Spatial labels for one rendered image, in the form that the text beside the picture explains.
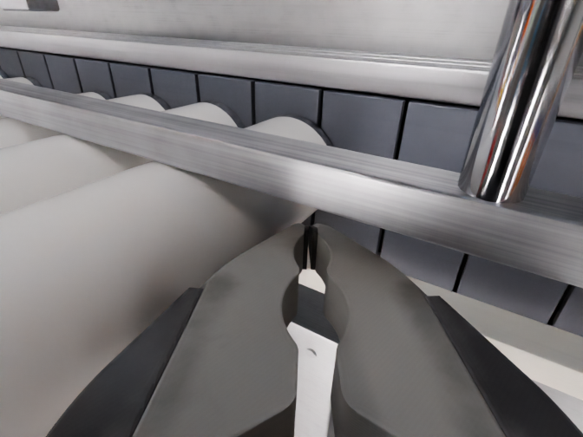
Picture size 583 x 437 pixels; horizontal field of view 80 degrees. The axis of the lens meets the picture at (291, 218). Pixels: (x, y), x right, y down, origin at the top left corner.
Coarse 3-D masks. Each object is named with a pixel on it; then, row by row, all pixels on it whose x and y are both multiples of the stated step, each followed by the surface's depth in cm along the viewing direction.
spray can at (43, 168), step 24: (216, 120) 18; (24, 144) 12; (48, 144) 12; (72, 144) 13; (96, 144) 13; (0, 168) 11; (24, 168) 11; (48, 168) 12; (72, 168) 12; (96, 168) 13; (120, 168) 13; (0, 192) 10; (24, 192) 11; (48, 192) 11
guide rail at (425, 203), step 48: (0, 96) 15; (48, 96) 13; (144, 144) 11; (192, 144) 10; (240, 144) 9; (288, 144) 9; (288, 192) 9; (336, 192) 8; (384, 192) 7; (432, 192) 7; (528, 192) 7; (432, 240) 7; (480, 240) 7; (528, 240) 6; (576, 240) 6
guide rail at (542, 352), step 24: (312, 288) 16; (432, 288) 15; (480, 312) 14; (504, 312) 14; (504, 336) 13; (528, 336) 13; (552, 336) 13; (576, 336) 13; (528, 360) 12; (552, 360) 12; (576, 360) 12; (552, 384) 12; (576, 384) 12
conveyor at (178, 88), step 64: (0, 64) 30; (64, 64) 25; (128, 64) 22; (384, 128) 15; (448, 128) 14; (576, 128) 12; (576, 192) 12; (384, 256) 18; (448, 256) 16; (576, 320) 14
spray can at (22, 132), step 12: (132, 96) 21; (144, 96) 21; (156, 96) 21; (156, 108) 20; (168, 108) 21; (0, 120) 16; (12, 120) 16; (0, 132) 15; (12, 132) 15; (24, 132) 15; (36, 132) 16; (48, 132) 16; (0, 144) 14; (12, 144) 15
